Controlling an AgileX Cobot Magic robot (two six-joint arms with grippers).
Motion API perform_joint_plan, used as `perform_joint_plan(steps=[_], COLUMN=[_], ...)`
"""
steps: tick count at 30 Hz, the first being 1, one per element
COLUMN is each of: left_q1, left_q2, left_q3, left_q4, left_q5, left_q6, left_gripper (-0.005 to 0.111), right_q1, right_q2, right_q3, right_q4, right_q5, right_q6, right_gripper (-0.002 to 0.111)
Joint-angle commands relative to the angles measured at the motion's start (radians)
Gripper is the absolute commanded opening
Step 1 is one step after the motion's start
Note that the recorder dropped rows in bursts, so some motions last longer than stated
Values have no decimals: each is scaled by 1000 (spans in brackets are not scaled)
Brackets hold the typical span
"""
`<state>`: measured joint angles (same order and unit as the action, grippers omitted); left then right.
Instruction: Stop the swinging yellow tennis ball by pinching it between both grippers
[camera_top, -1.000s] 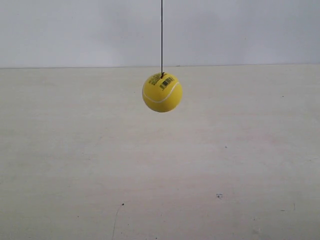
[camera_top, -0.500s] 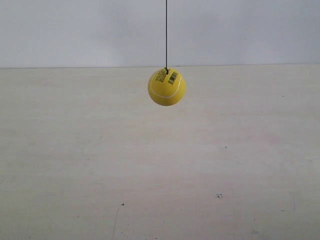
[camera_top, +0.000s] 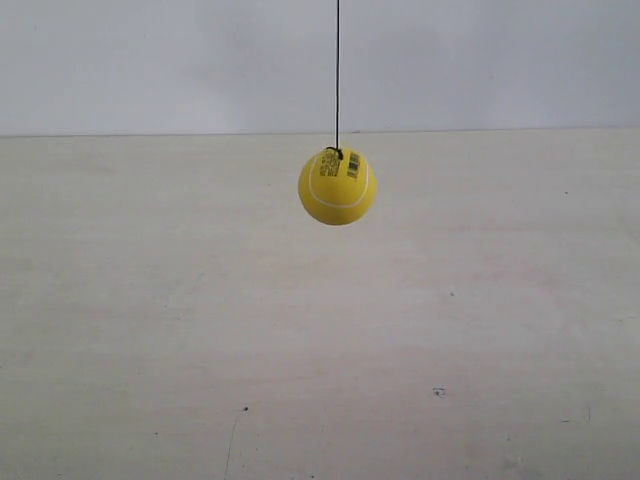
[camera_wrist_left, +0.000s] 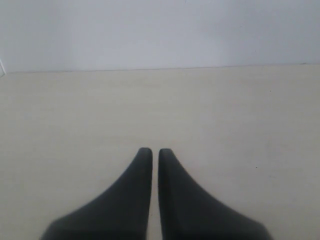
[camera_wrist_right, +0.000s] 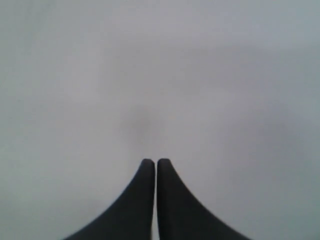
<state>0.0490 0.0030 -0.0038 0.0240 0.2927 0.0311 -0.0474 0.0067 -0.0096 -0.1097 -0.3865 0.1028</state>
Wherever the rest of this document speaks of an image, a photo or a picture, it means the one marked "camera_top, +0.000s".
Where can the yellow tennis ball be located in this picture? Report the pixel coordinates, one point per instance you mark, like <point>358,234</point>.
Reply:
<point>337,186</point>

